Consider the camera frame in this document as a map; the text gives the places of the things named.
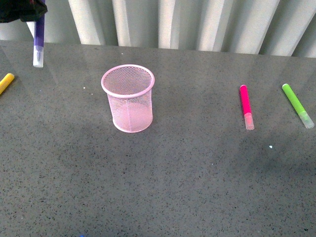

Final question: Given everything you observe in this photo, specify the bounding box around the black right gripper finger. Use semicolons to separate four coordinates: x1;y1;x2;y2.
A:
0;0;47;23

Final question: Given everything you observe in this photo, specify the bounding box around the green marker pen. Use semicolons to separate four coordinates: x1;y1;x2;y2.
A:
282;83;315;129

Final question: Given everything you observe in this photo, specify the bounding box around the pink marker pen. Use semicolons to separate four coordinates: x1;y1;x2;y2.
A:
239;84;254;130

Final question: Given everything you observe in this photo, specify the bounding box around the pink mesh pen cup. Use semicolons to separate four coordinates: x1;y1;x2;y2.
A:
101;64;155;133

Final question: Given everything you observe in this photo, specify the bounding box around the yellow marker pen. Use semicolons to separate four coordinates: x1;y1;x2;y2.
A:
0;73;15;94

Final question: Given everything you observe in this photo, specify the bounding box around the grey pleated curtain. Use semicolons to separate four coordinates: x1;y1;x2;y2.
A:
0;0;316;59

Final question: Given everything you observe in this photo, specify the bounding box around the purple marker pen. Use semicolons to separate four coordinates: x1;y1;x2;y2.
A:
33;0;47;68

